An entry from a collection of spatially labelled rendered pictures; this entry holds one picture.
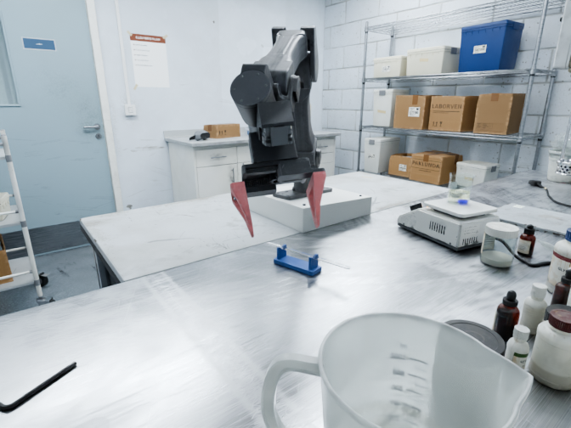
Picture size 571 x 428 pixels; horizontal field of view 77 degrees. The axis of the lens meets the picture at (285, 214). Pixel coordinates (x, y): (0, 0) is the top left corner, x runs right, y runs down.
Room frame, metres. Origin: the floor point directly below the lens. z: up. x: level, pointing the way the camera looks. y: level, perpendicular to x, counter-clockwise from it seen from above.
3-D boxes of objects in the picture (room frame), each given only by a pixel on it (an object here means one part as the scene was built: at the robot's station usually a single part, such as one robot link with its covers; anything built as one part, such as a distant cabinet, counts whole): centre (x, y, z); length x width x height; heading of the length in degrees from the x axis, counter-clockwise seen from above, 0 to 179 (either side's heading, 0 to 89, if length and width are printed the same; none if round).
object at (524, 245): (0.73, -0.53, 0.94); 0.03 x 0.03 x 0.07
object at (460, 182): (0.84, -0.42, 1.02); 0.06 x 0.05 x 0.08; 38
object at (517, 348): (0.37, -0.29, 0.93); 0.02 x 0.02 x 0.06
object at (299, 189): (1.05, -0.06, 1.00); 0.20 x 0.07 x 0.08; 135
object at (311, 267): (0.67, -0.02, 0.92); 0.10 x 0.03 x 0.04; 52
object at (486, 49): (3.14, -1.30, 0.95); 1.43 x 0.41 x 1.90; 38
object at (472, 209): (0.82, -0.41, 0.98); 0.12 x 0.12 x 0.01; 25
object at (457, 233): (0.85, -0.40, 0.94); 0.22 x 0.13 x 0.08; 25
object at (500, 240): (0.69, -0.44, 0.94); 0.06 x 0.06 x 0.08
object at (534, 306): (0.46, -0.36, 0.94); 0.03 x 0.03 x 0.07
